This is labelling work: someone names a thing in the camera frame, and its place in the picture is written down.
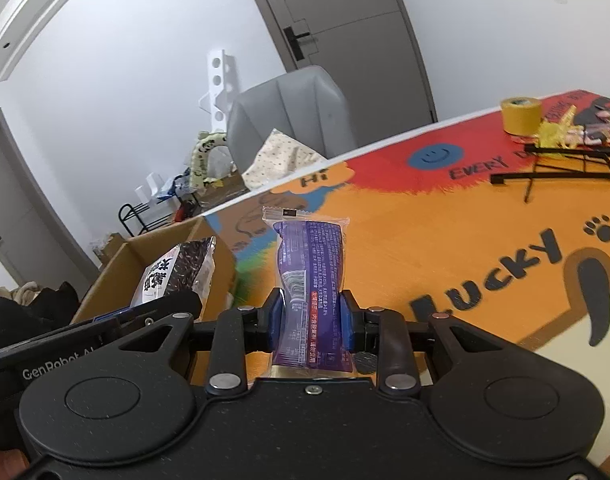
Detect grey door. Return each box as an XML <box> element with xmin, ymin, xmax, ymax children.
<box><xmin>0</xmin><ymin>107</ymin><xmax>100</xmax><ymax>286</ymax></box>
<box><xmin>237</xmin><ymin>0</ymin><xmax>438</xmax><ymax>123</ymax></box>

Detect dark clothing pile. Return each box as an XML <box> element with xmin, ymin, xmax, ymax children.
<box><xmin>0</xmin><ymin>280</ymin><xmax>80</xmax><ymax>356</ymax></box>

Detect black wire rack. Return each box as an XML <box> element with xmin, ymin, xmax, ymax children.
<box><xmin>490</xmin><ymin>147</ymin><xmax>610</xmax><ymax>203</ymax></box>

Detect black white snack packet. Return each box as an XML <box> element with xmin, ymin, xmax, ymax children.
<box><xmin>130</xmin><ymin>236</ymin><xmax>217</xmax><ymax>321</ymax></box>

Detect black door handle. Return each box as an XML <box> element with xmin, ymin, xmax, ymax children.
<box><xmin>283</xmin><ymin>25</ymin><xmax>318</xmax><ymax>62</ymax></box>

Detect purple bread packet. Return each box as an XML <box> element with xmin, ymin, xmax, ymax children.
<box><xmin>261</xmin><ymin>206</ymin><xmax>358</xmax><ymax>378</ymax></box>

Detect small printed brown box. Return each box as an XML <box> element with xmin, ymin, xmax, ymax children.
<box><xmin>90</xmin><ymin>232</ymin><xmax>128</xmax><ymax>266</ymax></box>

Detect yellow tape roll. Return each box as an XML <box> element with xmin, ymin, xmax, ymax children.
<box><xmin>500</xmin><ymin>96</ymin><xmax>542</xmax><ymax>137</ymax></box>

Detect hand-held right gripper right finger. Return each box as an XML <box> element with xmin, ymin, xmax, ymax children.
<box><xmin>337</xmin><ymin>288</ymin><xmax>541</xmax><ymax>396</ymax></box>

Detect white plastic holder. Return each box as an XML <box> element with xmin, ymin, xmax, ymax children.
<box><xmin>134</xmin><ymin>172</ymin><xmax>166</xmax><ymax>206</ymax></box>

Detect black shoe rack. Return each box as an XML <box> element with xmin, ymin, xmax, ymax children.
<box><xmin>118</xmin><ymin>200</ymin><xmax>181</xmax><ymax>238</ymax></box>

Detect dotted cream cushion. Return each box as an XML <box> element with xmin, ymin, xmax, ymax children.
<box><xmin>241</xmin><ymin>129</ymin><xmax>331</xmax><ymax>191</ymax></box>

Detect panda print seat ring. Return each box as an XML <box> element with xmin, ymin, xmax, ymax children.
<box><xmin>187</xmin><ymin>131</ymin><xmax>231</xmax><ymax>191</ymax></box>

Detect small wrapped candies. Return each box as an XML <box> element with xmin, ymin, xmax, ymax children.
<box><xmin>568</xmin><ymin>105</ymin><xmax>610</xmax><ymax>148</ymax></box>

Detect taped brown cardboard box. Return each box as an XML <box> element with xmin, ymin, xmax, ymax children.
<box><xmin>200</xmin><ymin>170</ymin><xmax>251</xmax><ymax>208</ymax></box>

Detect grey chair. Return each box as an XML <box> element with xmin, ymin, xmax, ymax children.
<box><xmin>226</xmin><ymin>66</ymin><xmax>358</xmax><ymax>173</ymax></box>

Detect blue plastic bag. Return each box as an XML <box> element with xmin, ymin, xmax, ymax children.
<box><xmin>160</xmin><ymin>175</ymin><xmax>191</xmax><ymax>201</ymax></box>

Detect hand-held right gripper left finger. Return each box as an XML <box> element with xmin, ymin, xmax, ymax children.
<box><xmin>85</xmin><ymin>288</ymin><xmax>286</xmax><ymax>395</ymax></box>

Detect white perforated board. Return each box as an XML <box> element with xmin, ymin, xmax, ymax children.
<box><xmin>197</xmin><ymin>49</ymin><xmax>238</xmax><ymax>136</ymax></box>

